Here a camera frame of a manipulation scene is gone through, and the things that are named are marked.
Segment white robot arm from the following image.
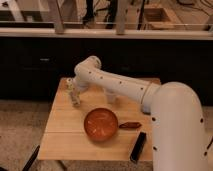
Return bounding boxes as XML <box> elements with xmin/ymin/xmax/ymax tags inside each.
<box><xmin>74</xmin><ymin>56</ymin><xmax>209</xmax><ymax>171</ymax></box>

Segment translucent plastic cup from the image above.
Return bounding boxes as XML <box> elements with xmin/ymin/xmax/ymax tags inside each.
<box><xmin>104</xmin><ymin>89</ymin><xmax>117</xmax><ymax>104</ymax></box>

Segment orange bowl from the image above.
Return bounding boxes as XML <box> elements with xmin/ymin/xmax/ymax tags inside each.
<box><xmin>84</xmin><ymin>108</ymin><xmax>118</xmax><ymax>142</ymax></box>

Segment wooden table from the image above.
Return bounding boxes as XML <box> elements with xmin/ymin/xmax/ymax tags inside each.
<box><xmin>38</xmin><ymin>79</ymin><xmax>153</xmax><ymax>171</ymax></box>

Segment blue sponge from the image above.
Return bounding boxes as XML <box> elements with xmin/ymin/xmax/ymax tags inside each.
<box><xmin>141</xmin><ymin>106</ymin><xmax>150</xmax><ymax>115</ymax></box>

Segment black rectangular bar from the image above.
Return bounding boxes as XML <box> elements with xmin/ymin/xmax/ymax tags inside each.
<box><xmin>130</xmin><ymin>132</ymin><xmax>146</xmax><ymax>163</ymax></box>

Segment cardboard box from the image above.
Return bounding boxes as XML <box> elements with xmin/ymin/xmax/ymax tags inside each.
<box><xmin>144</xmin><ymin>7</ymin><xmax>182</xmax><ymax>30</ymax></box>

